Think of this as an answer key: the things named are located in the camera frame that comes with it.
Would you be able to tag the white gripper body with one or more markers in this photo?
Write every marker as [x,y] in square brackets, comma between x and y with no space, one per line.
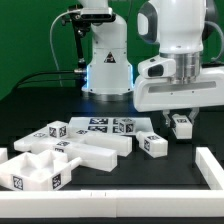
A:
[153,90]

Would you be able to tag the white fence bar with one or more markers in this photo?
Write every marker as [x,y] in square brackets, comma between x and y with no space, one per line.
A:
[210,169]
[112,203]
[3,155]

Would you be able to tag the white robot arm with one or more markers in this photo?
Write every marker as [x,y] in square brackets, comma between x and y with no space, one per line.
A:
[170,29]

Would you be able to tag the white left fence bar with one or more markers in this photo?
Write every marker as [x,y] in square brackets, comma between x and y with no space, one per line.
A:
[3,155]

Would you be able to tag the white tagged cube right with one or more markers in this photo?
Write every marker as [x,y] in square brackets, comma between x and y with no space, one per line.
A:
[126,125]

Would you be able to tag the black rear camera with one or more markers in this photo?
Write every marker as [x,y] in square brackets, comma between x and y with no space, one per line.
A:
[97,15]

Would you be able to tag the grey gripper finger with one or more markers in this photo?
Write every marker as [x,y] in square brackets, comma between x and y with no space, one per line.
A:
[168,119]
[193,114]

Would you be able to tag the white tagged cube left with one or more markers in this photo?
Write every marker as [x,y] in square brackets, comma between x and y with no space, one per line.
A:
[58,129]

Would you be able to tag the white front fence bar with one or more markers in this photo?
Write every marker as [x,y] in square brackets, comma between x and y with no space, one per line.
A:
[112,203]

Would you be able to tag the white tagged flat plate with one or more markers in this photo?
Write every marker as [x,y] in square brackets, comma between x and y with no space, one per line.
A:
[107,125]

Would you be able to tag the white right fence bar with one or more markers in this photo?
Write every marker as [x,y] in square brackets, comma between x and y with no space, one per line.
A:
[210,169]

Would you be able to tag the white chair back frame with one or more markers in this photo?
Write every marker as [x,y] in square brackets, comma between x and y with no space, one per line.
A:
[97,150]

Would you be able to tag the white tagged cube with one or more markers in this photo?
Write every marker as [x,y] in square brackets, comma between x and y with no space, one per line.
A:
[126,125]
[58,129]

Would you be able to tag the white chair seat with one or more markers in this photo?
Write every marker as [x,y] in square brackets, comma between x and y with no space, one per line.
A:
[46,171]

